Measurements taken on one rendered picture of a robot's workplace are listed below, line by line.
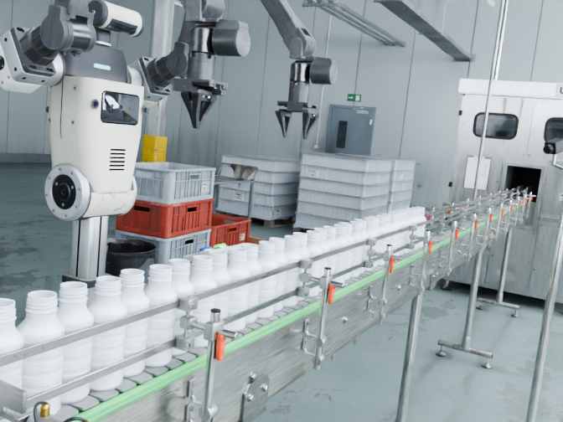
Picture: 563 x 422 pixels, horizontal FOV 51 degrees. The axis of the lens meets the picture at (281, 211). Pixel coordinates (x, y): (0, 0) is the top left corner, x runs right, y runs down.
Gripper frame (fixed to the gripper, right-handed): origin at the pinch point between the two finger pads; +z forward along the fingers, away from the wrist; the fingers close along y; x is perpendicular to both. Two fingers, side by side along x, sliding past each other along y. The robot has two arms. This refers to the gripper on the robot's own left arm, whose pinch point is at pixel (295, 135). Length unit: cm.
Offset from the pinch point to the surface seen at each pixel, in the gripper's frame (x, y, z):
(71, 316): 92, -16, 27
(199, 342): 62, -17, 39
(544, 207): -444, -33, 46
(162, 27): -730, 680, -182
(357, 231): -15.3, -15.3, 26.6
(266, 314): 39, -17, 39
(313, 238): 14.6, -15.2, 25.2
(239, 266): 50, -16, 27
